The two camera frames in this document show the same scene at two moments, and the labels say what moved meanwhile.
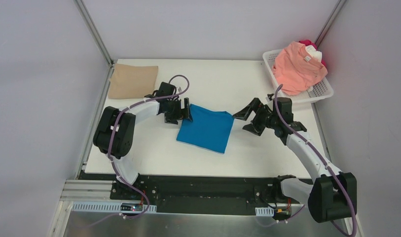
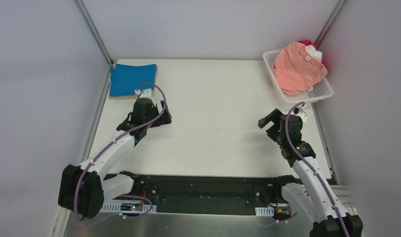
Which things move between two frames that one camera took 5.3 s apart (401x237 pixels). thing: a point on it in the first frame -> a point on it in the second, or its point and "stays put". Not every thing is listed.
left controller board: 112,207 stays put
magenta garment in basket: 309,42 stays put
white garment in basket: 311,51 stays put
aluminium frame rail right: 338,8 stays put
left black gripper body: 179,110 -> 162,118
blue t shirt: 210,130 -> 125,79
